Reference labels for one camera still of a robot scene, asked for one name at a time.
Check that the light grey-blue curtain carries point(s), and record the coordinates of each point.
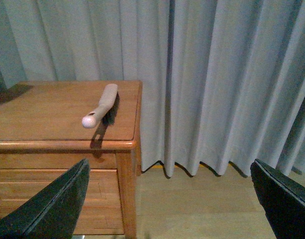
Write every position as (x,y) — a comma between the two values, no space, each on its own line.
(223,80)

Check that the beige hand brush black bristles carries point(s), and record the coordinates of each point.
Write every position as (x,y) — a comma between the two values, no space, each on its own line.
(107,108)

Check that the wooden nightstand cabinet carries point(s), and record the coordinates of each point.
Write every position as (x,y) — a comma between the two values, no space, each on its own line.
(41,136)

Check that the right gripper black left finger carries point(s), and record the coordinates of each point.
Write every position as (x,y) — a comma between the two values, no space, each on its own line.
(54,211)

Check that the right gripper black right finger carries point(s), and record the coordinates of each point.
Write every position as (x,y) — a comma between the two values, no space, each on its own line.
(283,200)

